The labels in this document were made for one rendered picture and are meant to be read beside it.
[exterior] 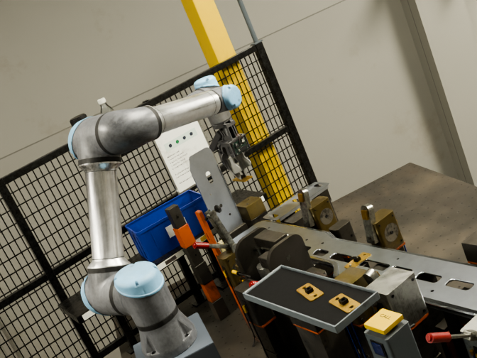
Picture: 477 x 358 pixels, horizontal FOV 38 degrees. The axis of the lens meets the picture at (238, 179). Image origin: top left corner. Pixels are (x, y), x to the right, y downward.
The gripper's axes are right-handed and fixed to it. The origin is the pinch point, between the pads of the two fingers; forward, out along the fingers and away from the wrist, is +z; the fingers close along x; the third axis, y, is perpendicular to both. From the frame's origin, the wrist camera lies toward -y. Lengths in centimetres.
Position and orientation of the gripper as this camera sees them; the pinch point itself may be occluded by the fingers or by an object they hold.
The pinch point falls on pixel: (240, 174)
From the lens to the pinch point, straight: 234.0
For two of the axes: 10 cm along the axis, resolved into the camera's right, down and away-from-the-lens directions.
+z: 3.7, 8.8, 3.0
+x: 7.6, -4.8, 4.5
